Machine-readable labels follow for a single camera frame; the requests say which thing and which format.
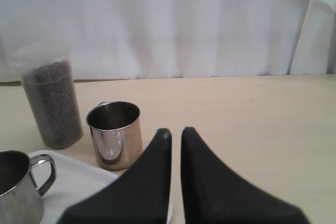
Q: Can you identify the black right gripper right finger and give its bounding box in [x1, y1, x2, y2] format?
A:
[181, 127, 309, 223]

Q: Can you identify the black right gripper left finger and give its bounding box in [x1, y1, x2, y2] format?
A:
[58, 129, 172, 223]

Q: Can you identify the steel cup with pellets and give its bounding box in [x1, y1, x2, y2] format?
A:
[1, 150, 56, 223]
[86, 101, 143, 171]

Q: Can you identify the white rectangular plastic tray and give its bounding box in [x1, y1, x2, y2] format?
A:
[27, 150, 174, 224]

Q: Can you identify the translucent plastic tall container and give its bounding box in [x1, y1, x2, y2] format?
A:
[10, 42, 82, 150]

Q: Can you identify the white backdrop curtain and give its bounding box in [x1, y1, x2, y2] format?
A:
[1, 0, 335, 82]

